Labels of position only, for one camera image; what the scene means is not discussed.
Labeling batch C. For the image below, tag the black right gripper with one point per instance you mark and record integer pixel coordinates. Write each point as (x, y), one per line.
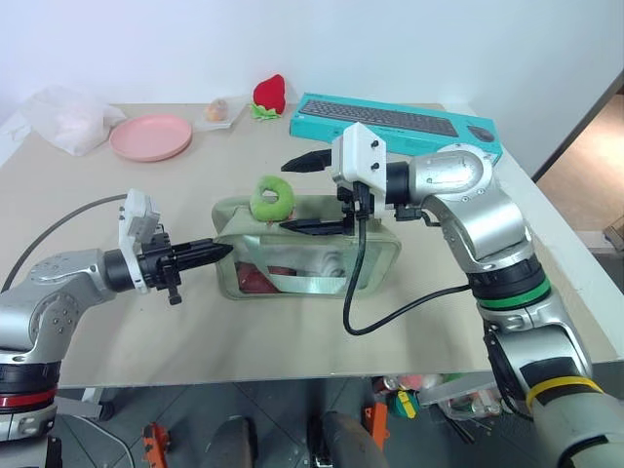
(352, 209)

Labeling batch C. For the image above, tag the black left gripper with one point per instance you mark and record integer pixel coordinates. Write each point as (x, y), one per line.
(156, 265)

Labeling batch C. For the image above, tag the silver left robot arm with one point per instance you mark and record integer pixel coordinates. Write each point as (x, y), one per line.
(53, 297)

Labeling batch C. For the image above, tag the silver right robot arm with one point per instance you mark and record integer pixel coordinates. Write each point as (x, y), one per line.
(482, 219)

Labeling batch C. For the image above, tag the red item inside pouch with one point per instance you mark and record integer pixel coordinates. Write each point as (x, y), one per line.
(256, 280)

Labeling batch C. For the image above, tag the white cloth inside pouch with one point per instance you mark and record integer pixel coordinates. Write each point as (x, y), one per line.
(324, 263)

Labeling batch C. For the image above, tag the red strawberry plush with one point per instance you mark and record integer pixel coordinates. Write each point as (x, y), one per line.
(269, 93)

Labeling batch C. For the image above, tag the teal keyboard box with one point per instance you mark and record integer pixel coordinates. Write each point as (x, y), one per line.
(390, 119)

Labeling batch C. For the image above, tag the pink plate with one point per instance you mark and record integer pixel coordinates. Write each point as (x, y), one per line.
(150, 137)

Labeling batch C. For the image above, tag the clear packet with small toy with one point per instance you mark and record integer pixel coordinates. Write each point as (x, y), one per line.
(218, 113)

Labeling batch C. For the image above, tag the table leg with caster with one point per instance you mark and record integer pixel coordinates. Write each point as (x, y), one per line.
(100, 402)

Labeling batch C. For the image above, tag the white plastic bag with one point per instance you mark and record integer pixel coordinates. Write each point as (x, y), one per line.
(73, 122)

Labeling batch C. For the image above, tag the dark rounded shape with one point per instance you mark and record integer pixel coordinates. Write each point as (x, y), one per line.
(351, 439)
(236, 443)

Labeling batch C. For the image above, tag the orange clamp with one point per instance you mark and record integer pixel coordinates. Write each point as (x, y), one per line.
(155, 446)
(375, 424)

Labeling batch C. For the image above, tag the green and yellow package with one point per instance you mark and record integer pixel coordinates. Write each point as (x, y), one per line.
(405, 403)

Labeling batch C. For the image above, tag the clear plastic bin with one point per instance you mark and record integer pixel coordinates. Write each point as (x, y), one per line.
(463, 397)

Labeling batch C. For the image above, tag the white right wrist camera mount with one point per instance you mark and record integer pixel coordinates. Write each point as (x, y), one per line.
(358, 156)

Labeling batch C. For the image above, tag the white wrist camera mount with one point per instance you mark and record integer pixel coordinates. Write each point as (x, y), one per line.
(358, 156)
(139, 219)

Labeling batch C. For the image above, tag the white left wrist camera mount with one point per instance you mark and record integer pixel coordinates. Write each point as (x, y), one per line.
(139, 219)

